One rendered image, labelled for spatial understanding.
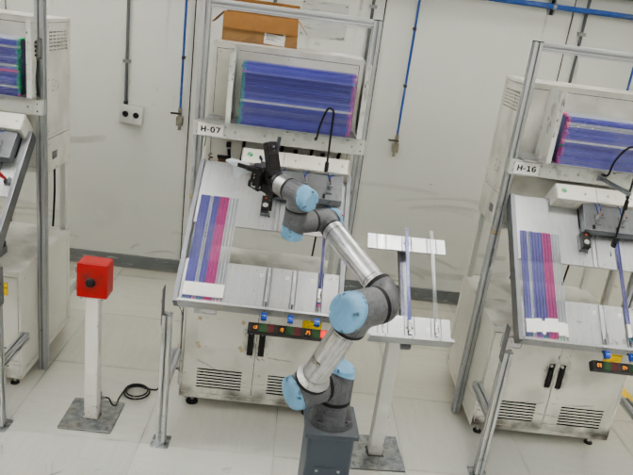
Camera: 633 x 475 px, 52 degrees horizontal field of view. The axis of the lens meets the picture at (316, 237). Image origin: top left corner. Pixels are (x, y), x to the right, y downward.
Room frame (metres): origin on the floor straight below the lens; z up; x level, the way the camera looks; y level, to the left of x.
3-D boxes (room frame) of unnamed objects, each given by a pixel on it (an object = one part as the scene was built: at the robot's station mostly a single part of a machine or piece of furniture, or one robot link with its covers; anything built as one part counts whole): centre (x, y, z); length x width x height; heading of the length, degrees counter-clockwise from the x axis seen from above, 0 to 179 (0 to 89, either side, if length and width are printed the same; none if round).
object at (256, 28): (3.24, 0.29, 1.82); 0.68 x 0.30 x 0.20; 93
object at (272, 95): (2.95, 0.17, 1.52); 0.51 x 0.13 x 0.27; 93
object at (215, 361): (3.07, 0.23, 0.31); 0.70 x 0.65 x 0.62; 93
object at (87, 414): (2.57, 0.93, 0.39); 0.24 x 0.24 x 0.78; 3
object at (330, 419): (1.98, -0.13, 0.60); 0.15 x 0.15 x 0.10
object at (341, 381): (1.97, -0.13, 0.72); 0.13 x 0.12 x 0.14; 130
